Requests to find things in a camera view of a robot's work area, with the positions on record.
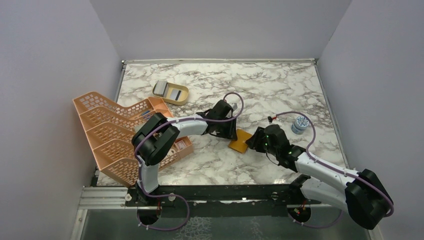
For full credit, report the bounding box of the pink plastic desk organizer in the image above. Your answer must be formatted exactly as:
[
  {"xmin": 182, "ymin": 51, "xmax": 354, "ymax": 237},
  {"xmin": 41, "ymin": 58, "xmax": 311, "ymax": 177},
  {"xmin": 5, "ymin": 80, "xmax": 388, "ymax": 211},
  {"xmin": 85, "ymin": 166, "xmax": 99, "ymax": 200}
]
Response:
[{"xmin": 73, "ymin": 91, "xmax": 173, "ymax": 187}]

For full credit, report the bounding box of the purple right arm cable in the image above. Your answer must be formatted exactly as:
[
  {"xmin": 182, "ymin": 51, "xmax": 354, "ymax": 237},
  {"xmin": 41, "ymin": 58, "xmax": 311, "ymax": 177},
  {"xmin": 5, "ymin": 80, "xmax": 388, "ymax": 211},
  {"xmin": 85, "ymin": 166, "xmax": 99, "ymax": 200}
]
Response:
[{"xmin": 268, "ymin": 111, "xmax": 395, "ymax": 229}]

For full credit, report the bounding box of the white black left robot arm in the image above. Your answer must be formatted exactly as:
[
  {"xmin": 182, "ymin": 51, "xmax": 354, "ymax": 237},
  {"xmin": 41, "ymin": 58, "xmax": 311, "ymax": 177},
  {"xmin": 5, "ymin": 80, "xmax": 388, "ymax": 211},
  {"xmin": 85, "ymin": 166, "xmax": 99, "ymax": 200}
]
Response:
[{"xmin": 131, "ymin": 100, "xmax": 238, "ymax": 206}]

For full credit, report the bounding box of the loose striped card in tray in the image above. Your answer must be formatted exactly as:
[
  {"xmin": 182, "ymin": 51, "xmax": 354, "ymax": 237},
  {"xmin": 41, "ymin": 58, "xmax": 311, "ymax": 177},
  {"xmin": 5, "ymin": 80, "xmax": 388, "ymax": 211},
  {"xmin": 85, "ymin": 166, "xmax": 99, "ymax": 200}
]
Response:
[{"xmin": 168, "ymin": 88, "xmax": 182, "ymax": 101}]

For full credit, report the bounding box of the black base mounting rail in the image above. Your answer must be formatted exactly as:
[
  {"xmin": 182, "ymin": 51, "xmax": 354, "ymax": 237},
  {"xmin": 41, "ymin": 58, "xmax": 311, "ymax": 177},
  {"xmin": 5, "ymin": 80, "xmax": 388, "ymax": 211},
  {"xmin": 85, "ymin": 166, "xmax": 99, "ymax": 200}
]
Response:
[{"xmin": 125, "ymin": 184, "xmax": 318, "ymax": 218}]

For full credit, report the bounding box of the beige oval plastic tray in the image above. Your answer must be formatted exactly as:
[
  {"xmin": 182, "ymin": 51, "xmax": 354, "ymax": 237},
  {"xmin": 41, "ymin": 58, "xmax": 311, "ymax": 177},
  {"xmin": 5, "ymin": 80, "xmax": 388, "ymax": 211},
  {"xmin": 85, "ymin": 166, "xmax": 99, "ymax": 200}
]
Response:
[{"xmin": 152, "ymin": 80, "xmax": 189, "ymax": 106}]

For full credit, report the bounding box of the yellow leather card holder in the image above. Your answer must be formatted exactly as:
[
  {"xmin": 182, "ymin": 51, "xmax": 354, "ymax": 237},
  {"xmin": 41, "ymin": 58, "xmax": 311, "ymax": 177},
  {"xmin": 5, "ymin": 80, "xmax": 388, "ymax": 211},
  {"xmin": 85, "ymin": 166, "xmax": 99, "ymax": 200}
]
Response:
[{"xmin": 228, "ymin": 129, "xmax": 253, "ymax": 154}]

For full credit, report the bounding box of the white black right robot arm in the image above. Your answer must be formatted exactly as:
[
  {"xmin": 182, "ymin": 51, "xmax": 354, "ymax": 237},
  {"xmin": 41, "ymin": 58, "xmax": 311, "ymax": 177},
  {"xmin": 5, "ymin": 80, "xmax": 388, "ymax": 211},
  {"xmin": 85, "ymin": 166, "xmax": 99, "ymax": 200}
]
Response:
[{"xmin": 246, "ymin": 124, "xmax": 394, "ymax": 230}]

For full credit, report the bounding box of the aluminium table frame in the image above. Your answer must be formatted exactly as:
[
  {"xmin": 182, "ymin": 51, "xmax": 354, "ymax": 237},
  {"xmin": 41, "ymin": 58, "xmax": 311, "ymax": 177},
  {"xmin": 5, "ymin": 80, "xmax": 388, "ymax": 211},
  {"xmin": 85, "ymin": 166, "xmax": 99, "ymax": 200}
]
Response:
[{"xmin": 73, "ymin": 61, "xmax": 393, "ymax": 240}]

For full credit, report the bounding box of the blue white small jar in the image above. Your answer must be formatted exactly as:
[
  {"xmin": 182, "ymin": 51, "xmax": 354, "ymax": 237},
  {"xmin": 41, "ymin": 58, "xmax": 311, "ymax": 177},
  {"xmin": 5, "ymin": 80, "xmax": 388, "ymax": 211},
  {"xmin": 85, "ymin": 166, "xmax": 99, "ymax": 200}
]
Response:
[{"xmin": 291, "ymin": 115, "xmax": 310, "ymax": 135}]

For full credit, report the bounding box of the stack of grey cards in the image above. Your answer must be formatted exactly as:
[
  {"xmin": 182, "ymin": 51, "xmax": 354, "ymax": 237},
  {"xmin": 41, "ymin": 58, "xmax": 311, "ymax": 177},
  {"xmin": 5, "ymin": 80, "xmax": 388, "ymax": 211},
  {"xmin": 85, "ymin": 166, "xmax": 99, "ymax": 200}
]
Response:
[{"xmin": 152, "ymin": 80, "xmax": 169, "ymax": 98}]

